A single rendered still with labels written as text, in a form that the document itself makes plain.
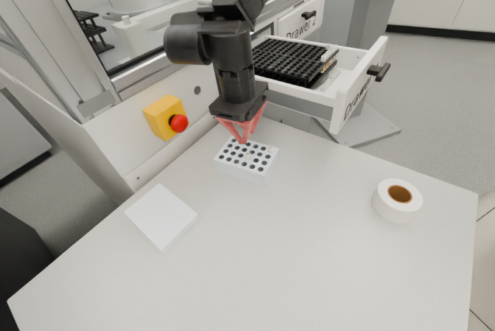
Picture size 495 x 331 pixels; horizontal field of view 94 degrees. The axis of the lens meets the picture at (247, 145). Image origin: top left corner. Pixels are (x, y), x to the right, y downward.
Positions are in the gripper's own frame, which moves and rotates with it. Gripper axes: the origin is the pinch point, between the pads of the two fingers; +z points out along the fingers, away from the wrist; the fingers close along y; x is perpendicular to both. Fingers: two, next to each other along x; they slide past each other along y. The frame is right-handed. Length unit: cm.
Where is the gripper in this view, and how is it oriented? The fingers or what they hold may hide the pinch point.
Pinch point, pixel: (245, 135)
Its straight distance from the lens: 45.4
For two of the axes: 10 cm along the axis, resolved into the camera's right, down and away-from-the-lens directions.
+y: -4.5, 6.5, -6.1
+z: 1.1, 7.2, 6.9
